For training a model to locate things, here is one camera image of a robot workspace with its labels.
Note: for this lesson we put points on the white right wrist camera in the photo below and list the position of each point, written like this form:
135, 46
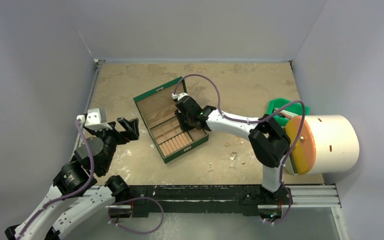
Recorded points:
177, 96

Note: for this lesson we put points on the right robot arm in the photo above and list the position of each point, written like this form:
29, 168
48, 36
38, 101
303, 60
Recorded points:
268, 140

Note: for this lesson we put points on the white cylinder orange lid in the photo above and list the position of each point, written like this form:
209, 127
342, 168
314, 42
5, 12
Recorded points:
326, 144

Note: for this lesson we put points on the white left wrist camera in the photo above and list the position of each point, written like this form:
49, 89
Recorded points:
94, 119

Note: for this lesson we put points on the green ring tray insert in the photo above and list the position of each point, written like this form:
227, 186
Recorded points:
171, 142

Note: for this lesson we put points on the green plastic bin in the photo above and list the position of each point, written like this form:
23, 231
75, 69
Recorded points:
286, 114

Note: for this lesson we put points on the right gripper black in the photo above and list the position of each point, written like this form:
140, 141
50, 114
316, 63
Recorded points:
185, 114

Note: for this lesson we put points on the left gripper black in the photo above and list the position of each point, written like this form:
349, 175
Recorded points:
131, 125

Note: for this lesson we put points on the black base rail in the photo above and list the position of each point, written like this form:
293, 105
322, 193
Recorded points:
247, 199

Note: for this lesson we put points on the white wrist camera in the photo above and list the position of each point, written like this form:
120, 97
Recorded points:
177, 96
94, 119

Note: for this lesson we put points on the green jewelry box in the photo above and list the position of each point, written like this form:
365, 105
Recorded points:
157, 110

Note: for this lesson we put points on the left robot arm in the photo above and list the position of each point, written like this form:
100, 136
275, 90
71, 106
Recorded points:
65, 206

